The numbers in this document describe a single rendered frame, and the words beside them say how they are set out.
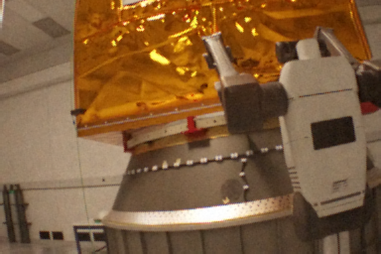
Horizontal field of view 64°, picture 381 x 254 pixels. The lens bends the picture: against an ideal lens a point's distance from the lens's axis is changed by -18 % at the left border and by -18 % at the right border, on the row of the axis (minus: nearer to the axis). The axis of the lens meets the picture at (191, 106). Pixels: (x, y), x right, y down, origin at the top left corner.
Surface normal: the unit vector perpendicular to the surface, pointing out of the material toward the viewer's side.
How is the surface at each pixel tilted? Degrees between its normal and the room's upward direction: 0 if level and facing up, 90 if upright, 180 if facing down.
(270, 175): 62
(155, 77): 89
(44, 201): 90
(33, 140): 90
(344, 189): 90
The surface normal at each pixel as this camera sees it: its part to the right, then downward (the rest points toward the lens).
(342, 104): -0.04, -0.20
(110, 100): -0.25, -0.12
